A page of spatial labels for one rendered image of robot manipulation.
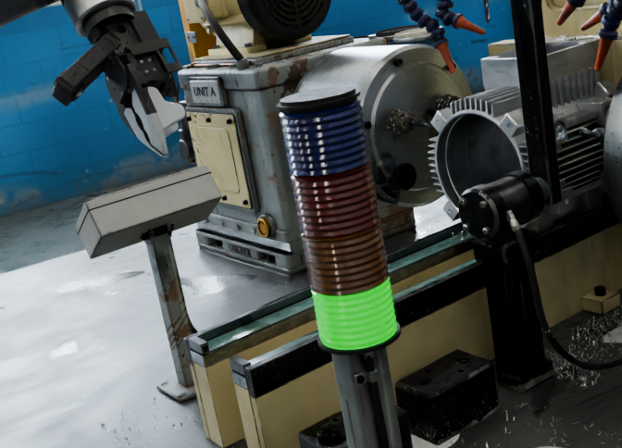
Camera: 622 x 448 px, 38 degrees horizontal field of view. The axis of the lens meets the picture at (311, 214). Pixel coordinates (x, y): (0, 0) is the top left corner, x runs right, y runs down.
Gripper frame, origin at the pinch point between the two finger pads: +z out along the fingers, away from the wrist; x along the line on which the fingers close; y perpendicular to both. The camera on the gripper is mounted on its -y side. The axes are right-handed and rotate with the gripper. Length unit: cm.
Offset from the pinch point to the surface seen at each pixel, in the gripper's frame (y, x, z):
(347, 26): 401, 414, -234
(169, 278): -5.1, 3.0, 16.4
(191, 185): 0.2, -3.7, 7.8
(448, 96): 46.6, -3.6, 6.6
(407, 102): 39.2, -3.2, 5.3
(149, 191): -5.3, -3.7, 6.8
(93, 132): 187, 466, -224
